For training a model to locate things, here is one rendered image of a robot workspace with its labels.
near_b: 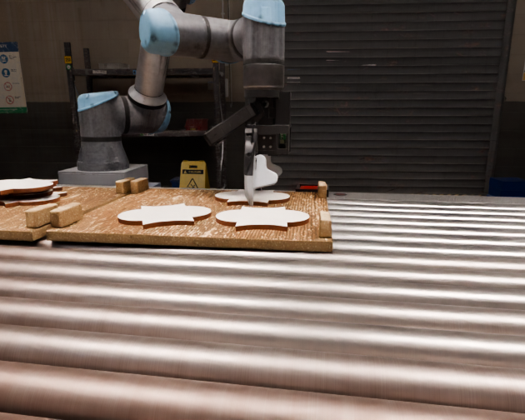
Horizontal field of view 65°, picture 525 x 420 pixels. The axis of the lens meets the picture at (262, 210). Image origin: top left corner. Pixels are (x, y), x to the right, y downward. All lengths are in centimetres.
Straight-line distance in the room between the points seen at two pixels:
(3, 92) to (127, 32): 189
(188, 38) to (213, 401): 63
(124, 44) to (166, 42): 512
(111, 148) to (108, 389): 105
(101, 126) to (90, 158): 10
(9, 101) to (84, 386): 634
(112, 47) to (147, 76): 468
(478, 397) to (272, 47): 60
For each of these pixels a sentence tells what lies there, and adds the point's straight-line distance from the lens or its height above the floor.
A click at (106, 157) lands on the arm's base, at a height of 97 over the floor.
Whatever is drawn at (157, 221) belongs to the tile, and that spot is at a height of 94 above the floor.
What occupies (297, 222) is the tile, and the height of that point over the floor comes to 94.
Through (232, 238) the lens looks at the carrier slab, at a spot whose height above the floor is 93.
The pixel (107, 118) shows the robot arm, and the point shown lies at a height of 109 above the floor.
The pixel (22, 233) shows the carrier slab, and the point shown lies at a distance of 68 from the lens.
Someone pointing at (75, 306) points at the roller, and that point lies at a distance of 44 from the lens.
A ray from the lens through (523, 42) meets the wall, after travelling 616.
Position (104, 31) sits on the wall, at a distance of 602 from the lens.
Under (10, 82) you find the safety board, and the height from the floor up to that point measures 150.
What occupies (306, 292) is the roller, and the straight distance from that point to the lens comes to 46.
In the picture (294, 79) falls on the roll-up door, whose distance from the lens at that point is 541.
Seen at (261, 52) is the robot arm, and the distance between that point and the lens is 75.
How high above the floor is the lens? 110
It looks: 13 degrees down
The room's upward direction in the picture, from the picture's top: straight up
